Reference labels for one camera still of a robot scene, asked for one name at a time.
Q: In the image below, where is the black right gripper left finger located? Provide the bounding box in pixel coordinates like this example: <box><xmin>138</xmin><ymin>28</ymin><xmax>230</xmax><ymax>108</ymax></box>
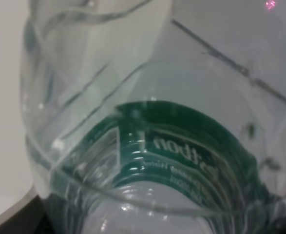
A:
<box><xmin>0</xmin><ymin>196</ymin><xmax>46</xmax><ymax>234</ymax></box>

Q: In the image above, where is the clear bottle with green label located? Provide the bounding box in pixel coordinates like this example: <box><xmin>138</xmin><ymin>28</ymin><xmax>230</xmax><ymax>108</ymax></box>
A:
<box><xmin>20</xmin><ymin>0</ymin><xmax>286</xmax><ymax>234</ymax></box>

